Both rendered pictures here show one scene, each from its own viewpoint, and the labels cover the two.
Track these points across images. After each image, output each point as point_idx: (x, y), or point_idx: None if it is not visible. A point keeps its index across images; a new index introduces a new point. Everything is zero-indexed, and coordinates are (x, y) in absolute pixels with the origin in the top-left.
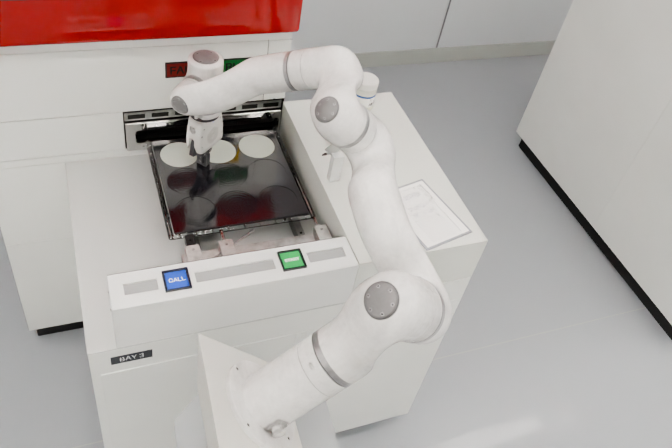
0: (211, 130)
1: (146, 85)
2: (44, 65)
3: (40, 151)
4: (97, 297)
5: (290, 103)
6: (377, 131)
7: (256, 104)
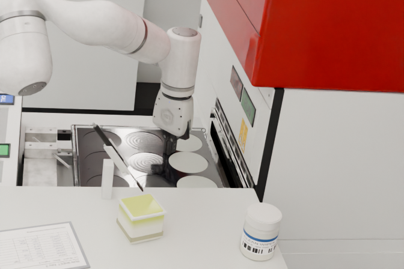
0: (165, 108)
1: (225, 80)
2: (213, 20)
3: (198, 95)
4: (41, 118)
5: (250, 193)
6: (6, 39)
7: (244, 169)
